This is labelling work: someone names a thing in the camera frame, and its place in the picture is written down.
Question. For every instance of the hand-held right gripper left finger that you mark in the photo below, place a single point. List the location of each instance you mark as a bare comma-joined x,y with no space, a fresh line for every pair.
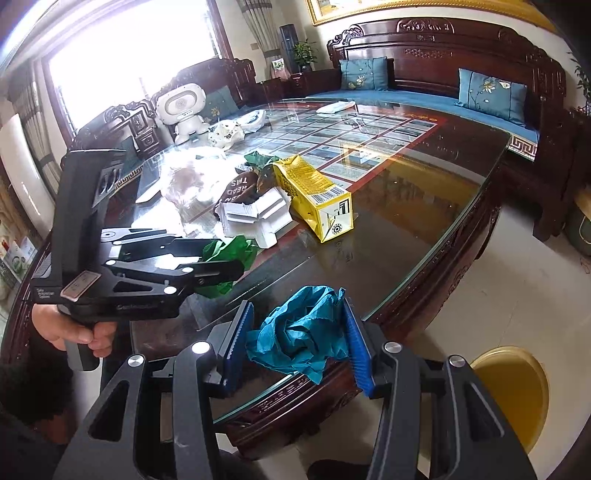
238,339

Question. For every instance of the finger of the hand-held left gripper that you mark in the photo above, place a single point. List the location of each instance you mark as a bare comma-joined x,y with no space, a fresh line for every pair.
212,273
152,249

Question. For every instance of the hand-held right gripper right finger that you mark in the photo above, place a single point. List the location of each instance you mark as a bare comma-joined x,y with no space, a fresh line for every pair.
358,353

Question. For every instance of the green paper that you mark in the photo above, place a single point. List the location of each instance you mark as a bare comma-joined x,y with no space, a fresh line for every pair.
226,251
258,159

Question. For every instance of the teal paper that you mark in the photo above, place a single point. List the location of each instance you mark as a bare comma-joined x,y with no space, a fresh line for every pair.
295,332

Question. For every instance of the clear plastic bag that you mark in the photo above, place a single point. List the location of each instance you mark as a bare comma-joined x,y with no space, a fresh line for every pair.
189,184

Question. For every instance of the yellow trash bin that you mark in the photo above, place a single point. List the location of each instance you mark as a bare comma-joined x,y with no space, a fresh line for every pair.
512,392

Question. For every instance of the person's left hand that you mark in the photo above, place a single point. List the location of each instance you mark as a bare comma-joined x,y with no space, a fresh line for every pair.
60,327

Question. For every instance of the white paper pulp tray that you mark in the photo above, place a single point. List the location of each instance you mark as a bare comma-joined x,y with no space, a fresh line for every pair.
258,221

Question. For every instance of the white standing air conditioner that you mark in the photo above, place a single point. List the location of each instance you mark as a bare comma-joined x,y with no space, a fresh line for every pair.
23,175

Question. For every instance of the dark wooden glass-top table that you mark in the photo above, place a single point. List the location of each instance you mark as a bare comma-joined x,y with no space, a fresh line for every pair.
295,401

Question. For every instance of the brown printed bag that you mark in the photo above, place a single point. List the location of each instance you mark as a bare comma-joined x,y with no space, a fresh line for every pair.
240,184

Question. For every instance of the carved wooden armchair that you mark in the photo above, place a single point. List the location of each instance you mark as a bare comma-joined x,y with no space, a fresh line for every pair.
120,115
231,74

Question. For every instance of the beige curtain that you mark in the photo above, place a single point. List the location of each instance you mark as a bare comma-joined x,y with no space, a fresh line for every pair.
261,32
32,110

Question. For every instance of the yellow carton box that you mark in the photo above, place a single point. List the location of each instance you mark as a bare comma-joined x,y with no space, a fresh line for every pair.
304,189

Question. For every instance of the white printed plastic bag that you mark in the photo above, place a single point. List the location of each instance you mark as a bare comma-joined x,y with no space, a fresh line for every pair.
226,134

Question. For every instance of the white robot toy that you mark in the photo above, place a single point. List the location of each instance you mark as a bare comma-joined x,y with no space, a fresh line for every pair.
180,104

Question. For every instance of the white bag with blue contents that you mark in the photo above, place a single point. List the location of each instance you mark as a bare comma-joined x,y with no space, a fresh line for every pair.
253,121

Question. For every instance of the dark teal floral cushion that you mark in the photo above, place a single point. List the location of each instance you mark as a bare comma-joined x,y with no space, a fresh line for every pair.
219,104

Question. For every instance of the bright window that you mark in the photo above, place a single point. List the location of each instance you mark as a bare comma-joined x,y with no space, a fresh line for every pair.
129,60

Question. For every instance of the person's dark clothing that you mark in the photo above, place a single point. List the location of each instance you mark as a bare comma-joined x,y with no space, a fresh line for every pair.
27,406

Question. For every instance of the flat white packet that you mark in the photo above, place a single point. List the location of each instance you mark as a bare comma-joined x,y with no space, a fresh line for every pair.
334,108

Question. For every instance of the dark wooden corner table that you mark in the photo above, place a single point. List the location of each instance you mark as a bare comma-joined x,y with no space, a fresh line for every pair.
300,85

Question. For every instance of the small green white card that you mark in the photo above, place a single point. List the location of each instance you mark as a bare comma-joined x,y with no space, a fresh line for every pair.
278,68

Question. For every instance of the green potted plant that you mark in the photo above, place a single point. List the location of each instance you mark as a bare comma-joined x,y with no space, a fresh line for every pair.
304,53

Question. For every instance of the black tower appliance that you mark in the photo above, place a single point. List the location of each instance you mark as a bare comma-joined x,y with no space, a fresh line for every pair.
288,44

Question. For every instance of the small blue floral cushion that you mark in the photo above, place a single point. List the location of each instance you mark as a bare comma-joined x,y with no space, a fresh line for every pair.
364,74

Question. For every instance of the blue sofa seat pad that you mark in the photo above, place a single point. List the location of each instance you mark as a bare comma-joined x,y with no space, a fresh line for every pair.
415,99

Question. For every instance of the large blue floral cushion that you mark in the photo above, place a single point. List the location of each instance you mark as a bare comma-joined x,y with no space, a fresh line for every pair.
491,97

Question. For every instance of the long carved wooden sofa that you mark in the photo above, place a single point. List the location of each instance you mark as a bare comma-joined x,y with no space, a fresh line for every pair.
438,55

